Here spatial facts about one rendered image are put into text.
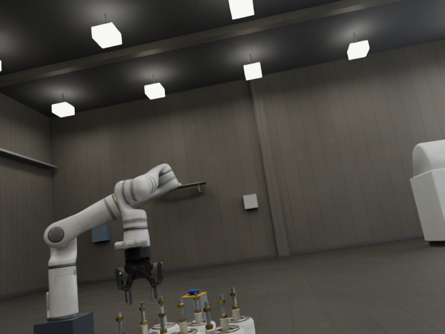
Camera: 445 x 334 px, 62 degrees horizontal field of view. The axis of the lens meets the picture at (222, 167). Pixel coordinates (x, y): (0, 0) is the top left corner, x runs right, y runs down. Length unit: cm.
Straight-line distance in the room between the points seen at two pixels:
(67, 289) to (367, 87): 1090
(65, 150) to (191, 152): 418
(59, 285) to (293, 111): 1020
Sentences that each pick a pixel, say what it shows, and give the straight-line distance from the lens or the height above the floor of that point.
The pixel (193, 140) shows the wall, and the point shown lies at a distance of 1128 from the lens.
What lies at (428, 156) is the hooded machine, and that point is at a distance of 682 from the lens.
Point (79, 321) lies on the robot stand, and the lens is 143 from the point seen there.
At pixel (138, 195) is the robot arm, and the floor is 64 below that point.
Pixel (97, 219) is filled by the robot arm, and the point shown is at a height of 62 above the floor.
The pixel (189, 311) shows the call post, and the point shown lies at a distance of 136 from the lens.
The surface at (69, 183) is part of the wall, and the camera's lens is 1256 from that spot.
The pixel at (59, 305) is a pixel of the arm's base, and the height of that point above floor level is 35.
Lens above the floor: 46
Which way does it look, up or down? 12 degrees up
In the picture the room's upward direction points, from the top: 8 degrees counter-clockwise
